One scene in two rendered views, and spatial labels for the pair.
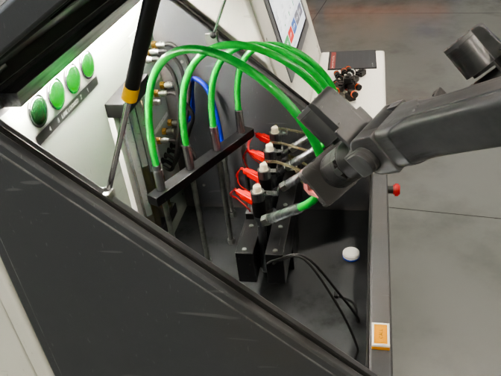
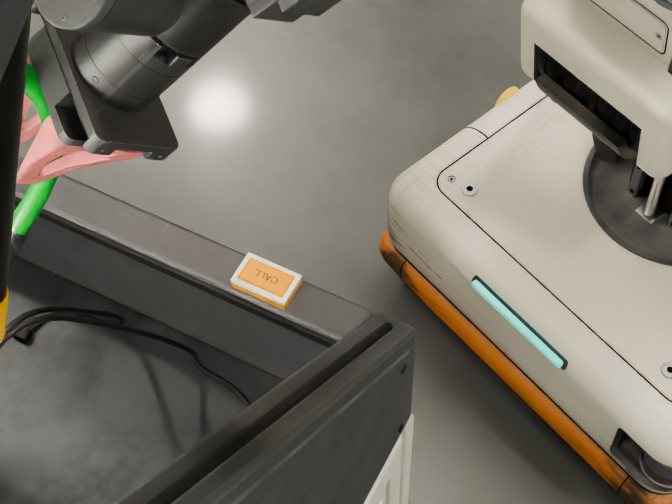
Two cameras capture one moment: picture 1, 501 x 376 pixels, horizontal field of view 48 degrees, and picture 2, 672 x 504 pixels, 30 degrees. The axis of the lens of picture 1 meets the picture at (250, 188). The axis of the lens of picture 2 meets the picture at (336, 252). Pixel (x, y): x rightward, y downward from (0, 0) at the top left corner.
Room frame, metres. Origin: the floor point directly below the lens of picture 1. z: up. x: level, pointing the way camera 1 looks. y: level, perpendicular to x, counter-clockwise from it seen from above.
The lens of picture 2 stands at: (0.46, 0.30, 1.83)
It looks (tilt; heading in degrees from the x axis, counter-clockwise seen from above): 58 degrees down; 285
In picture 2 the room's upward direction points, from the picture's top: 2 degrees counter-clockwise
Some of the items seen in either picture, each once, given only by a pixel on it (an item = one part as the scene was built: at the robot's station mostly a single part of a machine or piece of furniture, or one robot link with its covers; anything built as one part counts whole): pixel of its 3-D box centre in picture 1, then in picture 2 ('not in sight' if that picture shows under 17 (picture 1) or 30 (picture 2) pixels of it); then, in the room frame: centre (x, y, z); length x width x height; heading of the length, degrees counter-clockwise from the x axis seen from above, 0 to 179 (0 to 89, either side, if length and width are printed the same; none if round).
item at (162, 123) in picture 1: (159, 92); not in sight; (1.22, 0.18, 1.20); 0.13 x 0.03 x 0.31; 166
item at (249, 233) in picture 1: (273, 230); not in sight; (1.04, -0.04, 0.91); 0.34 x 0.10 x 0.15; 166
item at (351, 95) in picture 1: (347, 80); not in sight; (1.60, -0.34, 1.01); 0.23 x 0.11 x 0.06; 166
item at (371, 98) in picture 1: (348, 97); not in sight; (1.56, -0.33, 0.97); 0.70 x 0.22 x 0.03; 166
